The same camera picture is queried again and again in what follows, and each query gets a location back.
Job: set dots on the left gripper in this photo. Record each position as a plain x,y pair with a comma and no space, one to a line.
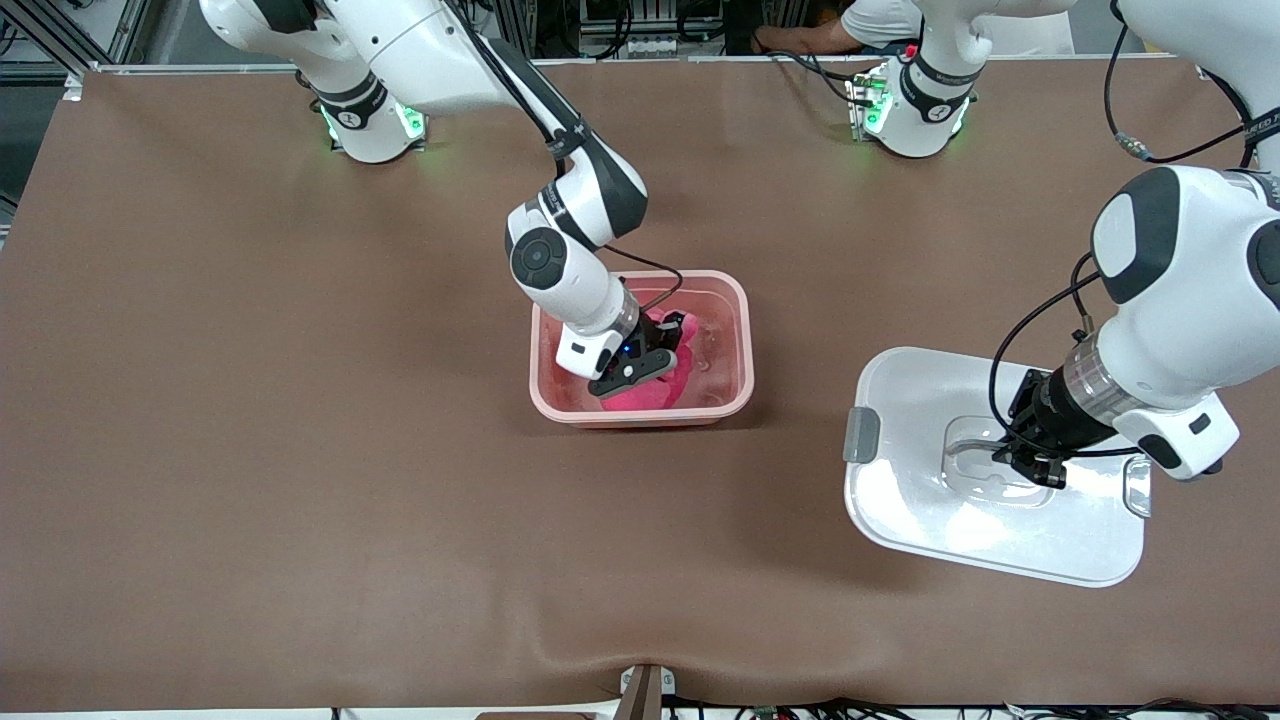
1047,422

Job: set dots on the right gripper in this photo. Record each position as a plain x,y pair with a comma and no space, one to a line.
661,338

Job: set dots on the pink plush toy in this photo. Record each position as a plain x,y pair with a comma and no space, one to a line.
650,395

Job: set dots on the white box lid grey clips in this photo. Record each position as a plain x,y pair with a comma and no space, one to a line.
920,500

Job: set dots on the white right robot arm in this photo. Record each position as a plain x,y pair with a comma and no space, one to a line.
440,50

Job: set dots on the person bare forearm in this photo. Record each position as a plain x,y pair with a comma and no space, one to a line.
800,40

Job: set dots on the pink plastic storage box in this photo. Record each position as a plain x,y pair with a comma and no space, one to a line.
720,300

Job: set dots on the brown table mat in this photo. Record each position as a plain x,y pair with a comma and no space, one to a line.
400,560

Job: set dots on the person in light clothes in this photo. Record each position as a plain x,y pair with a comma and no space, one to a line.
885,20

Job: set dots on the grey slotted metal bracket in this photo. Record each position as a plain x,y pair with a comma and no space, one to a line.
650,45

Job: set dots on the metal table clamp bracket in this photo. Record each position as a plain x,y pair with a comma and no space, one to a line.
640,695

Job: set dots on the silver table edge rail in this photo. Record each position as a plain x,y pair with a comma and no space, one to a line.
200,68

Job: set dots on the aluminium frame strut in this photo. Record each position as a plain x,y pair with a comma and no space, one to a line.
130,30

